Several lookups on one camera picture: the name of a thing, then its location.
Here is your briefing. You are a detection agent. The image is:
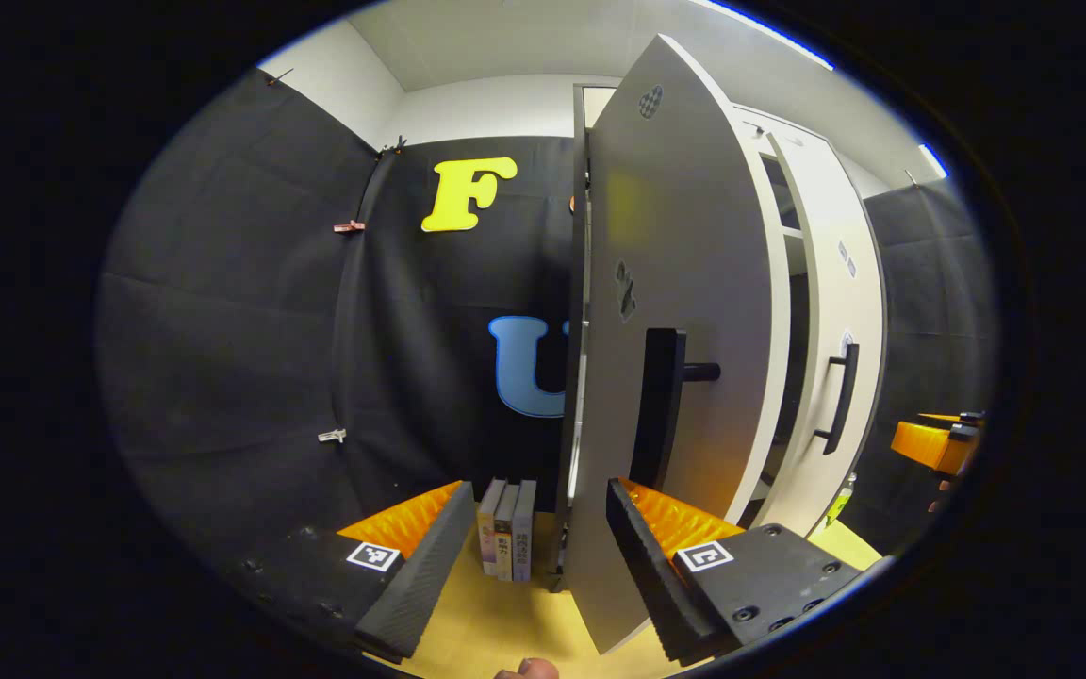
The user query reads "black backdrop cloth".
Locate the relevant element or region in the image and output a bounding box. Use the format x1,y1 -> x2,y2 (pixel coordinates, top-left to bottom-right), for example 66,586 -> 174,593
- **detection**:
95,68 -> 591,567
845,174 -> 1001,557

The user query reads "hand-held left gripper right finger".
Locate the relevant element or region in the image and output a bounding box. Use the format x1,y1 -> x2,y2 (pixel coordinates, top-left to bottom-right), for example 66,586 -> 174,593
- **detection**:
605,476 -> 864,664

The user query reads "green bottle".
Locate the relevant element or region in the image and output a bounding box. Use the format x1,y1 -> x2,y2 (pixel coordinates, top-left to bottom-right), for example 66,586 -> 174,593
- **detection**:
824,474 -> 857,529

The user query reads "white shoe cabinet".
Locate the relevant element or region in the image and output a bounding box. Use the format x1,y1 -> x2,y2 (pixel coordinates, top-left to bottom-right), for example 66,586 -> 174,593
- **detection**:
557,83 -> 888,590

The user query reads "black door handle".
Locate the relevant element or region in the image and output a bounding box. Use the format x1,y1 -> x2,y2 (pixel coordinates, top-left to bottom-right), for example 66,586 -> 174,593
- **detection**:
814,344 -> 860,455
630,327 -> 721,489

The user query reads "white shoe cabinet door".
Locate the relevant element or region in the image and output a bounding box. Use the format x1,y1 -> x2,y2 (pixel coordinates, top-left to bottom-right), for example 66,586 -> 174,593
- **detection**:
562,35 -> 794,656
750,132 -> 886,529

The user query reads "white cabinet drawer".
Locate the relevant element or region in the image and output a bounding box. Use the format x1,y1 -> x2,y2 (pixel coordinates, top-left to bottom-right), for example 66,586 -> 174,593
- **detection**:
730,102 -> 836,157

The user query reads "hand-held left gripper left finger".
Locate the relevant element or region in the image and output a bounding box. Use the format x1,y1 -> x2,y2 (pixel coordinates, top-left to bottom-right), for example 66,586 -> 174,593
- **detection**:
241,479 -> 478,661

